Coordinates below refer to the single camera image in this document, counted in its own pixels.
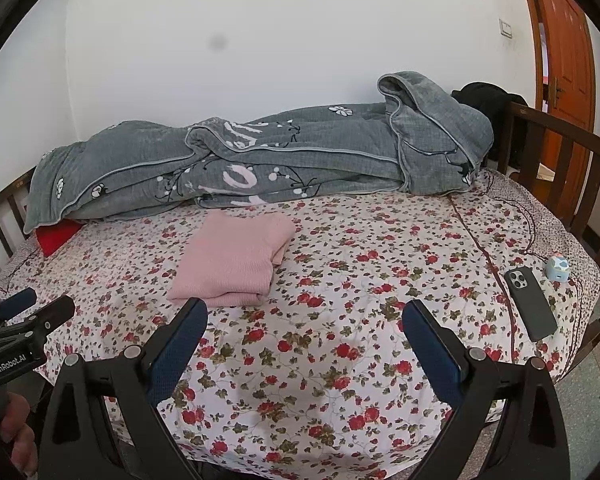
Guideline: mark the grey printed blanket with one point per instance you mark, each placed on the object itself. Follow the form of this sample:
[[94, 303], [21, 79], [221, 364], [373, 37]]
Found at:
[[280, 160]]

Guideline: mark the floral bed sheet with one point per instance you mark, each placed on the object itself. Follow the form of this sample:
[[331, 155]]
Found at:
[[355, 270]]

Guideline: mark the red pillow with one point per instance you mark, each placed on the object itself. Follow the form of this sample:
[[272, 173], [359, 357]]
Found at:
[[55, 236]]

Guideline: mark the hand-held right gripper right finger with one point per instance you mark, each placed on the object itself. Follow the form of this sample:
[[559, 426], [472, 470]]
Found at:
[[432, 350]]

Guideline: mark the white light switch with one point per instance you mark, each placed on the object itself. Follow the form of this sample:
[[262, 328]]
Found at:
[[506, 28]]

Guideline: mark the person's left hand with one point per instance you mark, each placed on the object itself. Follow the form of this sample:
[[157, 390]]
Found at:
[[17, 435]]

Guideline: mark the orange wooden door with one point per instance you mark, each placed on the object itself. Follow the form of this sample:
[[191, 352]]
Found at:
[[567, 85]]

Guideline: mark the pink knit sweater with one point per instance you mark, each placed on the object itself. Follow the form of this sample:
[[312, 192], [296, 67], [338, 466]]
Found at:
[[230, 260]]

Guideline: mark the small light blue toy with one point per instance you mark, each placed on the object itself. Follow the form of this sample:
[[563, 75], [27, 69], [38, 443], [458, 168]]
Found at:
[[557, 267]]

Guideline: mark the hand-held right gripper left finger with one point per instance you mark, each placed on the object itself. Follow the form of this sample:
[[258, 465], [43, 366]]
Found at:
[[180, 345]]

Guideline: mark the black garment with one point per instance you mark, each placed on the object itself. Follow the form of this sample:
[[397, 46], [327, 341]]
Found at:
[[485, 97]]

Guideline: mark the black smartphone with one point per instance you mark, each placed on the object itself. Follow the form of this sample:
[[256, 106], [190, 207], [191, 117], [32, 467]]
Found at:
[[530, 305]]

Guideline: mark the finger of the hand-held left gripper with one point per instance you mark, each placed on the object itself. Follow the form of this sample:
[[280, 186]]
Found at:
[[52, 312], [17, 302]]

